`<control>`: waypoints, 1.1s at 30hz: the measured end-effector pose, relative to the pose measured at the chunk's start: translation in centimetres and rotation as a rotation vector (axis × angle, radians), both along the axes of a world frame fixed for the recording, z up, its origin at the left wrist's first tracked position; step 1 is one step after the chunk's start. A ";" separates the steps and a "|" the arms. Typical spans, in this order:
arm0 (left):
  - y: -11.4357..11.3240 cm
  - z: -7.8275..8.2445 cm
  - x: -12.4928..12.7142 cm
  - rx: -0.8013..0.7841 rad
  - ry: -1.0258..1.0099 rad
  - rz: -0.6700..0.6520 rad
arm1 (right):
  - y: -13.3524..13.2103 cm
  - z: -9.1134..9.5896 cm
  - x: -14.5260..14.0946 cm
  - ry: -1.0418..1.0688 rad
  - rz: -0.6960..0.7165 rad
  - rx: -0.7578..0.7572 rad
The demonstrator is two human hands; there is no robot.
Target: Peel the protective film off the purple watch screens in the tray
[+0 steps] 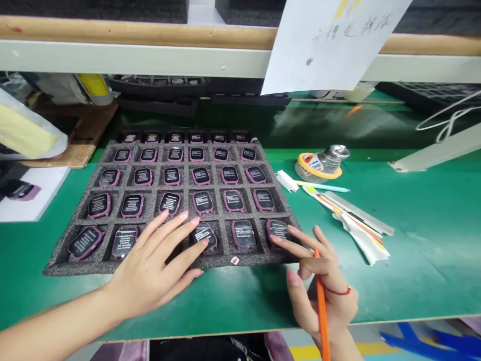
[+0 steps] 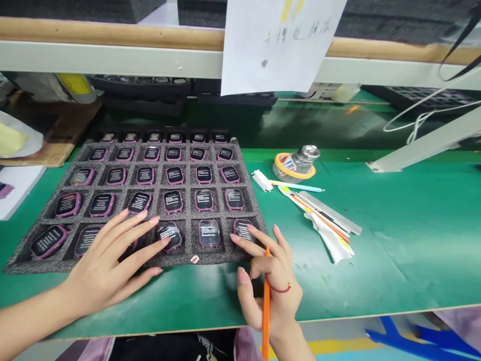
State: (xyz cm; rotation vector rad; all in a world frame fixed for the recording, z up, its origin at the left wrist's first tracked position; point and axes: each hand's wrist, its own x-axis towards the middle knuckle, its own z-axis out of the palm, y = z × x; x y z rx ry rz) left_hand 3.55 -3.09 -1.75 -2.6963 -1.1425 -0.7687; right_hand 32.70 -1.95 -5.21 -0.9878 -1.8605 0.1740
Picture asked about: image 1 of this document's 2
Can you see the white paper sheet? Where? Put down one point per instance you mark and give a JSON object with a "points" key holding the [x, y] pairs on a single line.
{"points": [[330, 49]]}

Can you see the group of purple smartwatches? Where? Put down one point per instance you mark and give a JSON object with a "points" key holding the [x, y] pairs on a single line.
{"points": [[203, 203]]}

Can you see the black foam block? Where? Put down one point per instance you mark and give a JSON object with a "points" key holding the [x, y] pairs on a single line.
{"points": [[94, 10], [439, 19], [250, 13]]}

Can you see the small red white sticker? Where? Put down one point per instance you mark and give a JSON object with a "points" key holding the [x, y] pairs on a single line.
{"points": [[234, 260]]}

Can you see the grey foam compartment tray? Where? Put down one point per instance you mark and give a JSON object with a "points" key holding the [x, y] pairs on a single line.
{"points": [[158, 188]]}

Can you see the white crumpled cloth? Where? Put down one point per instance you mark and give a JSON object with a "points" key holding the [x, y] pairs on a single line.
{"points": [[366, 240]]}

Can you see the white metal bar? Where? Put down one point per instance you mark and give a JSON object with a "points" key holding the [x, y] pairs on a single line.
{"points": [[432, 152]]}

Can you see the metal ruler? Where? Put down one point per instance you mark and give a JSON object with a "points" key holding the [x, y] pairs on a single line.
{"points": [[360, 212]]}

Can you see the white orange-striped brush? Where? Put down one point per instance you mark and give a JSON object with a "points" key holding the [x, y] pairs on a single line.
{"points": [[327, 203]]}

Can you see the yellow tape roll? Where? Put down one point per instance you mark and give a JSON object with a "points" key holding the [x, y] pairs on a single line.
{"points": [[306, 165]]}

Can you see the black grid tray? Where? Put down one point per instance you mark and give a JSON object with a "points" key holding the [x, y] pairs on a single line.
{"points": [[428, 96]]}

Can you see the thin orange stick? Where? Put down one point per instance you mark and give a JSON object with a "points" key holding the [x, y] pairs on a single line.
{"points": [[322, 312]]}

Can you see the white and wooden shelf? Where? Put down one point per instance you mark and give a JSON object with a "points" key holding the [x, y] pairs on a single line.
{"points": [[131, 56]]}

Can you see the person's left hand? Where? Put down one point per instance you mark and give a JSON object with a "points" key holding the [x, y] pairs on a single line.
{"points": [[142, 270]]}

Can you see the single purple smartwatch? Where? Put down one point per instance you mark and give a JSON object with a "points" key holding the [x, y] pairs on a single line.
{"points": [[22, 190]]}

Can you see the stack of black foam trays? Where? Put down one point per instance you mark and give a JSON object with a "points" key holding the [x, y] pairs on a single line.
{"points": [[158, 94]]}

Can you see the person's right hand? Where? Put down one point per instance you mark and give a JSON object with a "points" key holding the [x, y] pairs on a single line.
{"points": [[336, 301]]}

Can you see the white flat box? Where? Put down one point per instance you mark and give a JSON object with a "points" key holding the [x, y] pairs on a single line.
{"points": [[41, 203]]}

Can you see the small white plastic piece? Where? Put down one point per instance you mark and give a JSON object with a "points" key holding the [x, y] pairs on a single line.
{"points": [[287, 181]]}

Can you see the yellow and teal pen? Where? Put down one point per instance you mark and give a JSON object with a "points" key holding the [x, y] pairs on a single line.
{"points": [[323, 186]]}

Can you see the white bag with yellow foam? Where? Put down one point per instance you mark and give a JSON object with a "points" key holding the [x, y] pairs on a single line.
{"points": [[26, 131]]}

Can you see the flat black foam tray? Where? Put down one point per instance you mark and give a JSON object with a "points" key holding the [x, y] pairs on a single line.
{"points": [[248, 96]]}

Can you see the brown cardboard box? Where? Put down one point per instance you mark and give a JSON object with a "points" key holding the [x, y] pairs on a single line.
{"points": [[86, 128]]}

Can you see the glass bottle with metal cap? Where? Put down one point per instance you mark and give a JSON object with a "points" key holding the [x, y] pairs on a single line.
{"points": [[334, 158]]}

